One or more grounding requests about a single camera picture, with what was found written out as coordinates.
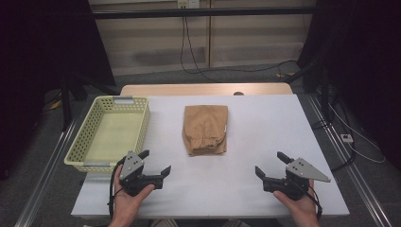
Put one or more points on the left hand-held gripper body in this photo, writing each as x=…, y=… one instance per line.
x=131, y=167

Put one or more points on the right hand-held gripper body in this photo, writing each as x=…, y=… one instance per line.
x=299, y=176

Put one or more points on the pale yellow plastic basket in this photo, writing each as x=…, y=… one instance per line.
x=110, y=135

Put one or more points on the brown pants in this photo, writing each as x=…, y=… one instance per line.
x=205, y=129

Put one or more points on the person's right hand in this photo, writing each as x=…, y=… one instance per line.
x=302, y=209

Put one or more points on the person's left hand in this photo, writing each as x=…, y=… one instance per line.
x=126, y=206

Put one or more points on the white table cover board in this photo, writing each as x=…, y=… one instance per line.
x=252, y=142

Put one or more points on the person's left leg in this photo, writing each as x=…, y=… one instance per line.
x=164, y=223

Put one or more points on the person's leg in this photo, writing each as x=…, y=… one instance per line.
x=235, y=223
x=164, y=223

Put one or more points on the person's right leg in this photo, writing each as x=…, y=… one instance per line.
x=235, y=223

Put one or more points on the white power adapter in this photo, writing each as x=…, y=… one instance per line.
x=346, y=138

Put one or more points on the black metal stand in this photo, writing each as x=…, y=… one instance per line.
x=65, y=104
x=324, y=101

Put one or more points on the wooden table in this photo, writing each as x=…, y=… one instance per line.
x=189, y=89

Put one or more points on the yellow floor tape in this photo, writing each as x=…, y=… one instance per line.
x=286, y=75
x=55, y=105

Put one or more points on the black curtain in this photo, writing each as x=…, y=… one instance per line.
x=362, y=63
x=38, y=63

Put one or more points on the black horizontal bar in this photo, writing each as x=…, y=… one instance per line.
x=205, y=12

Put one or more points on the metal floor rail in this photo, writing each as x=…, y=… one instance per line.
x=353, y=176
x=47, y=176

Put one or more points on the white wall outlet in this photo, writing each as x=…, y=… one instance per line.
x=188, y=3

